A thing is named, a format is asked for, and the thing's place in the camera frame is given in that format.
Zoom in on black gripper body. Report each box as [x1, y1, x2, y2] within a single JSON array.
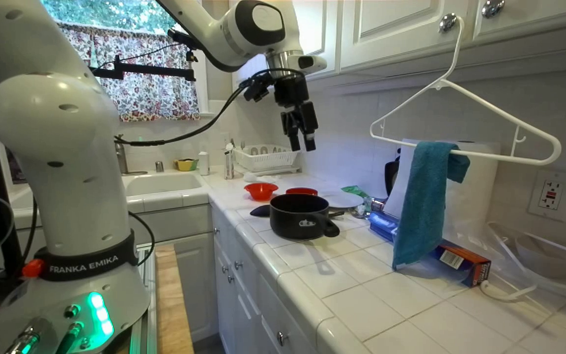
[[273, 68, 315, 115]]

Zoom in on white plastic clothes hanger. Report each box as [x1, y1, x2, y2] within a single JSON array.
[[368, 13, 564, 166]]

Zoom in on white soap dispenser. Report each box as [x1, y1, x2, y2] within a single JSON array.
[[222, 137, 240, 180]]

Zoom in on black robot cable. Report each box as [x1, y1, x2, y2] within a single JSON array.
[[112, 66, 307, 147]]

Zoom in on white upper cabinet door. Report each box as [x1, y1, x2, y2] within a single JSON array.
[[470, 0, 566, 44], [338, 0, 476, 70]]

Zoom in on thin black base cable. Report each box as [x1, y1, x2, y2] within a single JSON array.
[[126, 210, 157, 267]]

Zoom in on black saucepan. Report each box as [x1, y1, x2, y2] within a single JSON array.
[[267, 192, 342, 241]]

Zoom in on light grey wrist camera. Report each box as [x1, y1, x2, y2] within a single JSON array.
[[297, 54, 328, 74]]

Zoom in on yellow green bowl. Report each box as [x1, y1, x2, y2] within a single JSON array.
[[173, 156, 199, 172]]

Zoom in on blue towel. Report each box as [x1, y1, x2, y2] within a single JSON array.
[[391, 139, 472, 271]]

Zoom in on floral curtain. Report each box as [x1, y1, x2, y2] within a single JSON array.
[[0, 23, 201, 123]]

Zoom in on white sink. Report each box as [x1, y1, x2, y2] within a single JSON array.
[[124, 170, 205, 198]]

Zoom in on red bowl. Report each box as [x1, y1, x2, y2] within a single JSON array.
[[244, 180, 279, 202], [285, 186, 321, 198]]

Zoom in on metal cabinet knob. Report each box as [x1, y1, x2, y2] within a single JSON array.
[[480, 0, 507, 19], [438, 9, 460, 33]]

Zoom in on window with foliage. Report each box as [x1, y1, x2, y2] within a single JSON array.
[[40, 0, 181, 35]]

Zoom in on white lower cabinet front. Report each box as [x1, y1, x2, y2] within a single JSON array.
[[132, 202, 321, 354]]

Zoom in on white wall outlet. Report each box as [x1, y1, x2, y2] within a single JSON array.
[[525, 166, 566, 223]]

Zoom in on white plate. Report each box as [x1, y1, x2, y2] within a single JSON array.
[[326, 186, 368, 212]]

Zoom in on white dish rack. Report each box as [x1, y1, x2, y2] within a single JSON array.
[[232, 141, 303, 174]]

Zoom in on blue orange foil box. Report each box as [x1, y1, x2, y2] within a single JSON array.
[[368, 210, 493, 288]]

